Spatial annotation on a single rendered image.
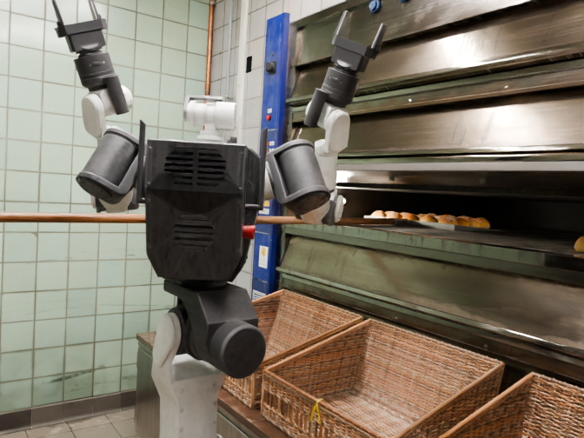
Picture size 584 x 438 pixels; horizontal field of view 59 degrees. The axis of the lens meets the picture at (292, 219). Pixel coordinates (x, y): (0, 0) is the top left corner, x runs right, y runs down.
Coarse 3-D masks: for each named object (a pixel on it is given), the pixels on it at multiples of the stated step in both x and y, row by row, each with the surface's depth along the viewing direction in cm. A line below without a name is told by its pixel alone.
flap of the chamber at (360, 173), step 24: (336, 168) 192; (360, 168) 181; (384, 168) 172; (408, 168) 163; (432, 168) 156; (456, 168) 148; (480, 168) 142; (504, 168) 136; (528, 168) 131; (552, 168) 126; (576, 168) 121
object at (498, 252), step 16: (288, 224) 242; (304, 224) 232; (336, 224) 216; (384, 240) 191; (400, 240) 185; (416, 240) 179; (432, 240) 173; (448, 240) 168; (480, 256) 158; (496, 256) 154; (512, 256) 150; (528, 256) 146; (544, 256) 142; (560, 256) 138; (576, 256) 136
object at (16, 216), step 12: (0, 216) 142; (12, 216) 144; (24, 216) 145; (36, 216) 147; (48, 216) 149; (60, 216) 151; (72, 216) 153; (84, 216) 155; (96, 216) 157; (108, 216) 159; (120, 216) 161; (132, 216) 164; (144, 216) 166; (264, 216) 194; (276, 216) 198; (288, 216) 201
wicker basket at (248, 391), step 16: (256, 304) 231; (288, 304) 233; (304, 304) 223; (320, 304) 215; (272, 320) 237; (288, 320) 230; (304, 320) 221; (320, 320) 212; (336, 320) 205; (352, 320) 192; (272, 336) 236; (304, 336) 217; (320, 336) 183; (272, 352) 229; (288, 352) 176; (224, 384) 186; (240, 384) 177; (256, 384) 170; (304, 384) 182; (240, 400) 176; (256, 400) 171
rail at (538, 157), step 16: (352, 160) 186; (368, 160) 179; (384, 160) 172; (400, 160) 167; (416, 160) 161; (432, 160) 156; (448, 160) 151; (464, 160) 147; (480, 160) 143; (496, 160) 138; (512, 160) 135; (528, 160) 131; (544, 160) 128; (560, 160) 125; (576, 160) 122
